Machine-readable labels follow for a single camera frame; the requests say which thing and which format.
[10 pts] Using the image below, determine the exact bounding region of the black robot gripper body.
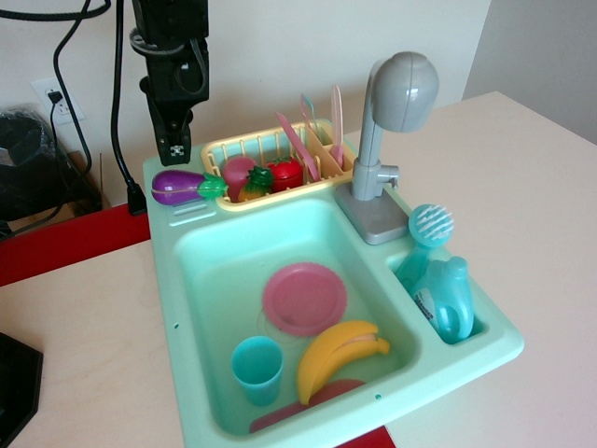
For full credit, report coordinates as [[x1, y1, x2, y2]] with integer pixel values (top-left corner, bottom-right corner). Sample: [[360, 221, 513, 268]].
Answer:
[[140, 39, 210, 107]]

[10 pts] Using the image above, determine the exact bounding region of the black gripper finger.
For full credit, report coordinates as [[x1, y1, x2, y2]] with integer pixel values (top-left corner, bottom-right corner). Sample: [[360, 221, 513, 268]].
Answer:
[[170, 109, 193, 164], [146, 96, 174, 166]]

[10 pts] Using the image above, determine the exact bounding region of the purple toy eggplant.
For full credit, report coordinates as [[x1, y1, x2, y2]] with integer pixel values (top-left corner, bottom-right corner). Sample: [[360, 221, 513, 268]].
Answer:
[[151, 170, 228, 206]]

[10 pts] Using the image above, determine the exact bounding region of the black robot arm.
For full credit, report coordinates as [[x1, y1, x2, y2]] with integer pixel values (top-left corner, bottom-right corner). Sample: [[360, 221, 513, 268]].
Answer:
[[129, 1, 210, 166]]

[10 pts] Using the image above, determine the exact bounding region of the pink toy plate in rack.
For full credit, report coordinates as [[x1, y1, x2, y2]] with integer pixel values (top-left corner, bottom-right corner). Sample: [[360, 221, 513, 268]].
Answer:
[[275, 112, 321, 181]]

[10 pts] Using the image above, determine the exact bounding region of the toy pineapple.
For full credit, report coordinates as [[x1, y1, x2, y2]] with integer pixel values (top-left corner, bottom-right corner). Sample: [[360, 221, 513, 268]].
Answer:
[[238, 166, 273, 203]]

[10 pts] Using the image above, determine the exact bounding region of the yellow dish rack basket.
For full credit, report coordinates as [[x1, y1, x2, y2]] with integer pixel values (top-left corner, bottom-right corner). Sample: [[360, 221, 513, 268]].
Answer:
[[200, 119, 356, 212]]

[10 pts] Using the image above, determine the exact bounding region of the red toy tomato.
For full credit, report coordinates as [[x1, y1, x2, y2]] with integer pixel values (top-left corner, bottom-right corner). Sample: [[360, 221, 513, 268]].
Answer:
[[266, 157, 303, 192]]

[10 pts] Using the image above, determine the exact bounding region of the blue pink toy utensil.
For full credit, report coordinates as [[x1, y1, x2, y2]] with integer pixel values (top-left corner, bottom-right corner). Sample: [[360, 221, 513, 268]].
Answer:
[[299, 93, 321, 138]]

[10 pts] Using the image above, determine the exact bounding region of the black trash bin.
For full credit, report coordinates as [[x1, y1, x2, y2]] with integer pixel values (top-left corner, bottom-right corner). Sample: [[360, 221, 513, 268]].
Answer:
[[1, 108, 103, 241]]

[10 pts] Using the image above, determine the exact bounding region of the red table surface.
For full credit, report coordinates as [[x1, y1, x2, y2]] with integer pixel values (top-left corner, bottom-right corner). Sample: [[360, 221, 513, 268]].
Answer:
[[1, 204, 150, 286]]

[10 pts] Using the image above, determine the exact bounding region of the grey toy faucet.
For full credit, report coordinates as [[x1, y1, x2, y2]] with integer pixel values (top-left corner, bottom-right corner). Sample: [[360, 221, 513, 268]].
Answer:
[[336, 51, 439, 245]]

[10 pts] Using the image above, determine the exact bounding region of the mint green toy sink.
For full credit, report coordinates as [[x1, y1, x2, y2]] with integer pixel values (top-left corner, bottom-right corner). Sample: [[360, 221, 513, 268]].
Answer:
[[144, 119, 523, 447]]

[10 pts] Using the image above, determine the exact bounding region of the teal toy cup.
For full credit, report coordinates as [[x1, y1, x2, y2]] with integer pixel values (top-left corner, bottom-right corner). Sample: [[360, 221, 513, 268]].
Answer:
[[230, 336, 285, 407]]

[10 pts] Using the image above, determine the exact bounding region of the yellow toy banana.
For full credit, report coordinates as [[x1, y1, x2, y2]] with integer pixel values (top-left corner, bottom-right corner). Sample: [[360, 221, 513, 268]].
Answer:
[[297, 320, 391, 405]]

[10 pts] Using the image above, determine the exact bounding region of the teal dish brush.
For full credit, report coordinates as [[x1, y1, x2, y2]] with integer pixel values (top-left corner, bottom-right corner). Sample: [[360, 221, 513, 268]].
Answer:
[[396, 203, 454, 291]]

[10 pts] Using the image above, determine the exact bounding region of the black object at left edge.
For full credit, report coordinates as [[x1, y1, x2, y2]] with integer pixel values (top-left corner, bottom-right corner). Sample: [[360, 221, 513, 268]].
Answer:
[[1, 333, 44, 447]]

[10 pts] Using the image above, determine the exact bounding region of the teal toy detergent bottle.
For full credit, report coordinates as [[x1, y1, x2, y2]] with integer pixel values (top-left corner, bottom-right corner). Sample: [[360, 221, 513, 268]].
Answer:
[[410, 257, 475, 344]]

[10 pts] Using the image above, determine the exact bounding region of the thick black cable with plug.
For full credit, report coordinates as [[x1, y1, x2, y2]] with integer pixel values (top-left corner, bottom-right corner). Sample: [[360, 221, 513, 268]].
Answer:
[[109, 0, 149, 217]]

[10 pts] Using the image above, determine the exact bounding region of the white wall outlet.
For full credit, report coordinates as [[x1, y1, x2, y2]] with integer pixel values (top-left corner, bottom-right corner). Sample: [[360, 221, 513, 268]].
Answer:
[[30, 77, 86, 125]]

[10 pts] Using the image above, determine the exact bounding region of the black power cable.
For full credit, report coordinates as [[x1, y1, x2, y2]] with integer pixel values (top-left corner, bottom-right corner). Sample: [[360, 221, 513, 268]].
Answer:
[[0, 0, 113, 175]]

